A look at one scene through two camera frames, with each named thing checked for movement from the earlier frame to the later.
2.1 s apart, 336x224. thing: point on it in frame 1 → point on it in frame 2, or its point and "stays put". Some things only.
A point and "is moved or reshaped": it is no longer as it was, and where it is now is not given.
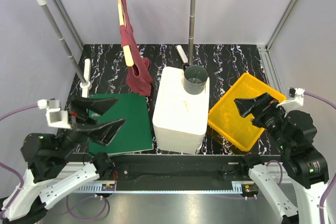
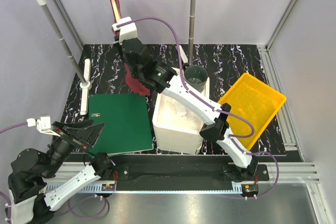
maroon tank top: [139, 76] is moved or reshaped
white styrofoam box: [180, 119] stays put
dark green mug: [195, 77] stays put
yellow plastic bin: [228, 118] stays put
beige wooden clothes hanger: [126, 49] → [113, 3]
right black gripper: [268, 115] → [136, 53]
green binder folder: [134, 135] stays put
